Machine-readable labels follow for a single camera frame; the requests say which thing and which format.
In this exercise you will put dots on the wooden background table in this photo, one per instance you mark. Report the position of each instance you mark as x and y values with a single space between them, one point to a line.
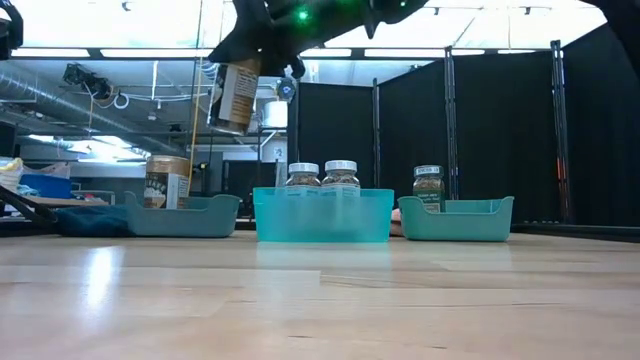
60 201

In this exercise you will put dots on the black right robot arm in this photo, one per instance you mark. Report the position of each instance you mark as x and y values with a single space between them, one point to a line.
350 15

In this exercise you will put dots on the white cylindrical background object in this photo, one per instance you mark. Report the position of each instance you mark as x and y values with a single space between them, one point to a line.
275 114

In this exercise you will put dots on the translucent turquoise plastic bin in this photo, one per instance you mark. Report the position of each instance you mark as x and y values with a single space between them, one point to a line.
325 220

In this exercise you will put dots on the teal plastic bin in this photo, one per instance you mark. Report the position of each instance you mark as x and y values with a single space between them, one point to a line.
465 222

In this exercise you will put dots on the silver ventilation duct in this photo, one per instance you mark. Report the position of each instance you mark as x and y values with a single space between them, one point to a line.
50 100

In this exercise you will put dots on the gold-lid furikake seasoning jar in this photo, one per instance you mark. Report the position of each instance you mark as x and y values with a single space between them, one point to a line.
237 95
167 185

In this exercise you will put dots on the grey-blue plastic bin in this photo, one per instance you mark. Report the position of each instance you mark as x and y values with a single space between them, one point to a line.
200 220

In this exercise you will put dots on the cream fabric bundle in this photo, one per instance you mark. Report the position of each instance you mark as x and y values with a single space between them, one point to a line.
10 175

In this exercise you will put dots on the blue storage box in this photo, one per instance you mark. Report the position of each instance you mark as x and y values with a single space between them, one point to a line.
45 186

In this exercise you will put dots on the black ceiling-mounted equipment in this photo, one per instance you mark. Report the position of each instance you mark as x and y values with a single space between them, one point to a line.
85 77

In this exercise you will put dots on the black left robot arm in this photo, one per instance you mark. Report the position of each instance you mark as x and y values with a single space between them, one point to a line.
12 30

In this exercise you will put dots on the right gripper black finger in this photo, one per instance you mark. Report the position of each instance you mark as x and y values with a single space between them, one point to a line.
235 47
289 65

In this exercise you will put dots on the navy blue cloth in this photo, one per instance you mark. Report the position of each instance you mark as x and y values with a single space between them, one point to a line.
90 222

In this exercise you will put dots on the green-lid spice jar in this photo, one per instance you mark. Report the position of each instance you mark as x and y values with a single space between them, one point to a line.
428 187

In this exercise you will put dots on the white-lid spice jar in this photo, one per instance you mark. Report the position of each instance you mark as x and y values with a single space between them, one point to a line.
341 175
303 175

